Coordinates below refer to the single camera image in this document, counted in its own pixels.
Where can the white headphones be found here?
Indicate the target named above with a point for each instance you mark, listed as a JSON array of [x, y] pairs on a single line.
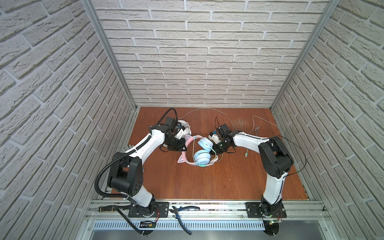
[[185, 126]]

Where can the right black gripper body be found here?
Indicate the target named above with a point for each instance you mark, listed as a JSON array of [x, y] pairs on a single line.
[[221, 147]]

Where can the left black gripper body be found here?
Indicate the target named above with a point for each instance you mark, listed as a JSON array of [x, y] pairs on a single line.
[[177, 144]]

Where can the aluminium front rail frame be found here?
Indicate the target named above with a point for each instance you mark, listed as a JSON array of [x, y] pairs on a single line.
[[195, 215]]

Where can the pink blue cat-ear headphones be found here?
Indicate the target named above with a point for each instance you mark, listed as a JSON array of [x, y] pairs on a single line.
[[203, 157]]

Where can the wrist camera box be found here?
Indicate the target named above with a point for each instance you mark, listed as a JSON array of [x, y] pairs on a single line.
[[214, 137], [180, 134]]

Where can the black yellow screwdriver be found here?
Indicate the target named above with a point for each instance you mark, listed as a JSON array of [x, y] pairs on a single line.
[[109, 208]]

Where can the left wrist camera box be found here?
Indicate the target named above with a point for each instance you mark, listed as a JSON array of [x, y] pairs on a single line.
[[180, 134]]

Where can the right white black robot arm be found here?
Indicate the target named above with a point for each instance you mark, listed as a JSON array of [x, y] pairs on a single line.
[[276, 160]]

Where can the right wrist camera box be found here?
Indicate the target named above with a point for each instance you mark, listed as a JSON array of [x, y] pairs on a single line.
[[214, 137]]

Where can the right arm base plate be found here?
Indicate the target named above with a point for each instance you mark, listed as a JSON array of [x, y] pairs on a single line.
[[265, 210]]

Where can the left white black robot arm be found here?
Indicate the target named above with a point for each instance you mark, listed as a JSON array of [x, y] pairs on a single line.
[[126, 172]]

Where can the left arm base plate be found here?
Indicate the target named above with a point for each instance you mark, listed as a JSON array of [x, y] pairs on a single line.
[[152, 211]]

